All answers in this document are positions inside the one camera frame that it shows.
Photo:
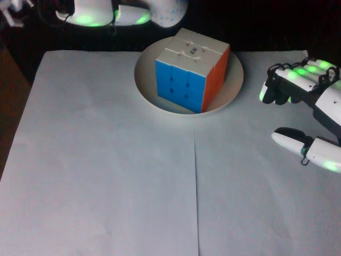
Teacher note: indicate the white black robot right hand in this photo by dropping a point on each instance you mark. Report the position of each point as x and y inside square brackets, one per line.
[327, 106]

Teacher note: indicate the Rubik's cube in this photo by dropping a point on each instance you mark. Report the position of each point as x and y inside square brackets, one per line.
[183, 80]

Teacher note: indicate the white round plate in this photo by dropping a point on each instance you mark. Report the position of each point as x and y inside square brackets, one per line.
[231, 80]

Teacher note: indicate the white paper sheet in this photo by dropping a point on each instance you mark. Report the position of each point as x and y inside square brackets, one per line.
[253, 200]
[80, 160]

